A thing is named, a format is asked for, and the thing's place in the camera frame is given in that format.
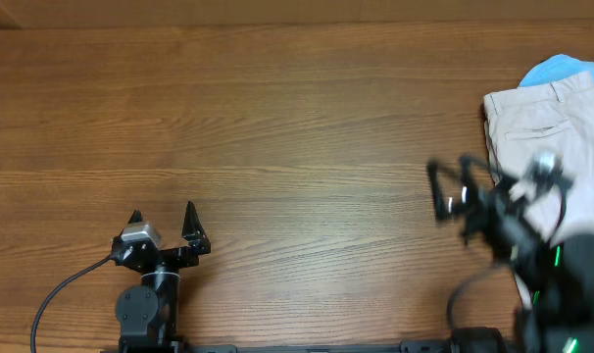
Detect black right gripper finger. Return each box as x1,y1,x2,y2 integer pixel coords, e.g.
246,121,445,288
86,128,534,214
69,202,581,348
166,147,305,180
460,154,496,189
426,160,462,222

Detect beige khaki shorts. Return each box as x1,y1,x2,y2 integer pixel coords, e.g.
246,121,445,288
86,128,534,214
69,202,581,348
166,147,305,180
483,72,594,241

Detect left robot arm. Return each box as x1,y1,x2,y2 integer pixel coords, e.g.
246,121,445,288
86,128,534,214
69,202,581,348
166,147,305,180
111,202,211,352

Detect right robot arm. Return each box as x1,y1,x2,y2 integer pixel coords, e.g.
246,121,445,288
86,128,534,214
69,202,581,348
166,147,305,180
426,155,594,352

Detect light blue garment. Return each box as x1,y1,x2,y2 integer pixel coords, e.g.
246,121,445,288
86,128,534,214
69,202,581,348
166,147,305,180
520,54,594,87

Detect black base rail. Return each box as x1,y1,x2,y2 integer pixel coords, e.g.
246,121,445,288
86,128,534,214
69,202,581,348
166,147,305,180
100,339,455,353

